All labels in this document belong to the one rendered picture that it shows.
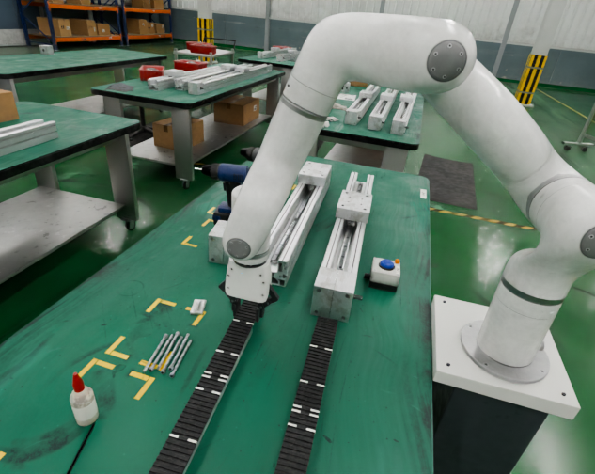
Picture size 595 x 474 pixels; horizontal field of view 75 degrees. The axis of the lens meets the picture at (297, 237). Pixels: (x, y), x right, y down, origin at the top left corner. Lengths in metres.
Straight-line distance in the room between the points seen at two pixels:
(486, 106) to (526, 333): 0.48
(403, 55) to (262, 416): 0.67
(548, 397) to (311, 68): 0.80
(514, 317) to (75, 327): 0.97
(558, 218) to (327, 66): 0.46
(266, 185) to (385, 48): 0.29
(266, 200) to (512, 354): 0.62
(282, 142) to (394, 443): 0.59
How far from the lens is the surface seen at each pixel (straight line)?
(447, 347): 1.00
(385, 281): 1.14
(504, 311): 0.94
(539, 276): 0.87
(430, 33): 0.62
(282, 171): 0.71
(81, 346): 1.01
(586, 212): 0.78
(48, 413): 0.91
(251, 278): 0.87
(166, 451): 0.76
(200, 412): 0.79
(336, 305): 0.99
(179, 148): 3.50
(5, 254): 2.56
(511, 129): 0.73
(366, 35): 0.67
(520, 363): 1.01
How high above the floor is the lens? 1.45
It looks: 30 degrees down
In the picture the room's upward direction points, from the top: 6 degrees clockwise
